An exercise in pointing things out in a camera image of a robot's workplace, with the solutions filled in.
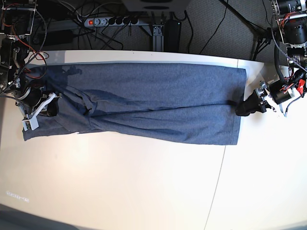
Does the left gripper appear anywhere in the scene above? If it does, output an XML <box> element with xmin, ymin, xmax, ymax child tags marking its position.
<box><xmin>236</xmin><ymin>81</ymin><xmax>296</xmax><ymax>116</ymax></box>

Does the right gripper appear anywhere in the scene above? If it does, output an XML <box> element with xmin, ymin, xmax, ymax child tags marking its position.
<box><xmin>14</xmin><ymin>86</ymin><xmax>61</xmax><ymax>119</ymax></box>

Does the blue grey T-shirt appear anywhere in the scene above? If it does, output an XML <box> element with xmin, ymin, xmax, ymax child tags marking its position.
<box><xmin>23</xmin><ymin>63</ymin><xmax>247</xmax><ymax>145</ymax></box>

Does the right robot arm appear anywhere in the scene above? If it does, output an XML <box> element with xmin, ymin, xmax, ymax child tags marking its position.
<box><xmin>0</xmin><ymin>0</ymin><xmax>60</xmax><ymax>117</ymax></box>

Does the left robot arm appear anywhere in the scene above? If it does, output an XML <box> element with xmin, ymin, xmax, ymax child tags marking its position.
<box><xmin>236</xmin><ymin>0</ymin><xmax>307</xmax><ymax>116</ymax></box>

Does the white power strip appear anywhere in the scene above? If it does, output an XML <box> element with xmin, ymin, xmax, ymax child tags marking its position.
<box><xmin>84</xmin><ymin>16</ymin><xmax>140</xmax><ymax>28</ymax></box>

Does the black power adapter brick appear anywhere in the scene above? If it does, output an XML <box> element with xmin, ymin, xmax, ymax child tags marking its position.
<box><xmin>164</xmin><ymin>19</ymin><xmax>181</xmax><ymax>53</ymax></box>

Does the aluminium table leg profile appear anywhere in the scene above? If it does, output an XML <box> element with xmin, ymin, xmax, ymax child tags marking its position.
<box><xmin>152</xmin><ymin>25</ymin><xmax>164</xmax><ymax>52</ymax></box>

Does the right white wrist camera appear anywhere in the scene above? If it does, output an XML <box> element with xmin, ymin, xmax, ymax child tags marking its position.
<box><xmin>22</xmin><ymin>117</ymin><xmax>39</xmax><ymax>131</ymax></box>

